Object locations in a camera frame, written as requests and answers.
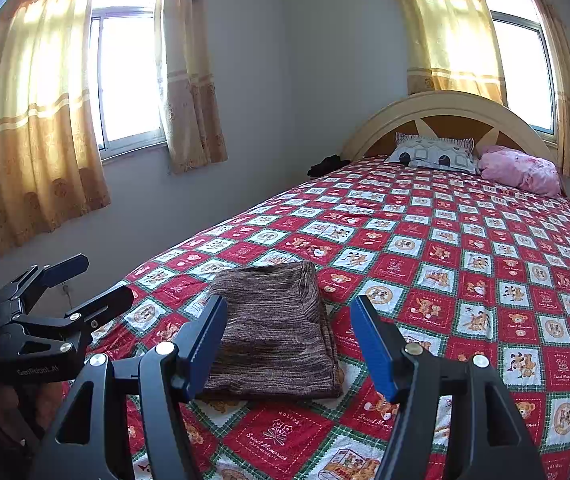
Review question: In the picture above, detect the brown knitted sweater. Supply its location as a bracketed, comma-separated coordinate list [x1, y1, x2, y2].
[199, 261, 343, 401]

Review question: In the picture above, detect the person's left hand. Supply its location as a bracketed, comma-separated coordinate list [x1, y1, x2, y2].
[0, 382, 64, 443]

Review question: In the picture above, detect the red patchwork teddy bedspread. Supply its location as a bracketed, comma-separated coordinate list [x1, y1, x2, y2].
[92, 158, 570, 479]

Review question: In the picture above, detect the yellow curtain far left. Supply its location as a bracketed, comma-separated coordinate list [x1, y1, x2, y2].
[0, 0, 110, 257]

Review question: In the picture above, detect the grey patterned pillow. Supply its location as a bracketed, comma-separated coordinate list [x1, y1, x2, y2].
[386, 132, 478, 174]

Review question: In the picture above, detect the pink pillow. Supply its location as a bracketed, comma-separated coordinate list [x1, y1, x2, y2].
[478, 145, 562, 197]

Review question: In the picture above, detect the black item beside bed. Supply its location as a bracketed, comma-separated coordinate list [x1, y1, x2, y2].
[307, 154, 351, 179]

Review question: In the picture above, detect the yellow curtain side window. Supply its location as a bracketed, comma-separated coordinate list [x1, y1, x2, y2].
[154, 0, 227, 174]

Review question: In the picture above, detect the cream wooden headboard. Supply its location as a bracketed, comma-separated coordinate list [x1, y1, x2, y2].
[340, 91, 557, 162]

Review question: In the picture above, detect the yellow curtain right of window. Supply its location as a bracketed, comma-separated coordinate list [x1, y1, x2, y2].
[533, 0, 570, 178]

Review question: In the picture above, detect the yellow curtain centre window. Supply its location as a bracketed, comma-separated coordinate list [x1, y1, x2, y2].
[398, 0, 507, 105]

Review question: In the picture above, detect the side wall window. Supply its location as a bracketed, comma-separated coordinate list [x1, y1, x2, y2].
[88, 0, 165, 160]

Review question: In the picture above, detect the back wall window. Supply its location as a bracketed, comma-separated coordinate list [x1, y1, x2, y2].
[486, 0, 556, 138]

